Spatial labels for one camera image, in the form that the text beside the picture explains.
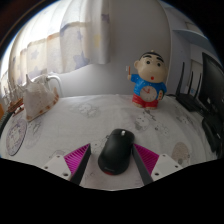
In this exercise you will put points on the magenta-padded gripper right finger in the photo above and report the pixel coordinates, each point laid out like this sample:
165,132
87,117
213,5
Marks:
148,160

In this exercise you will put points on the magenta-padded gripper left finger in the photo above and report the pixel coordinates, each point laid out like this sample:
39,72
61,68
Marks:
77,159

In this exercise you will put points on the black computer mouse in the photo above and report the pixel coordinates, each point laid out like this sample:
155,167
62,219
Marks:
116,151

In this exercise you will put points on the round purple printed mouse pad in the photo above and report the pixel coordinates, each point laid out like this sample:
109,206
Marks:
16,136

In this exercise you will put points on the white printed tablecloth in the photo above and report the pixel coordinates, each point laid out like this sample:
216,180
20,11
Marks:
83,120

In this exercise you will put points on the large white conch shell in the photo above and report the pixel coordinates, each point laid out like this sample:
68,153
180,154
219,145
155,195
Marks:
38,100

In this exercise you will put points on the black router with antennas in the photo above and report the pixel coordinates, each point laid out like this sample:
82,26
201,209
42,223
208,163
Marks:
190,100

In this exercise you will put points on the cartoon boy clock figure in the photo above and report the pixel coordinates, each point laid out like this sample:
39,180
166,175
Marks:
150,80

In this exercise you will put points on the wooden model sailing ship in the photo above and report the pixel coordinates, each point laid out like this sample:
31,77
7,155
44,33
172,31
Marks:
15,105

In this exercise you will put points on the white radiator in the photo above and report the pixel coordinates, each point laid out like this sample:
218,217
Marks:
53,78

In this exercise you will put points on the black computer monitor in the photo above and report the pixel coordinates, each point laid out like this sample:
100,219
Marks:
213,86

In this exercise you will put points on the white star-printed curtain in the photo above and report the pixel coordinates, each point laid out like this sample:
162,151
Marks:
56,40

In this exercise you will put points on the white wall shelf unit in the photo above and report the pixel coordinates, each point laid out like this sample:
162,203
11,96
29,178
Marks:
190,33

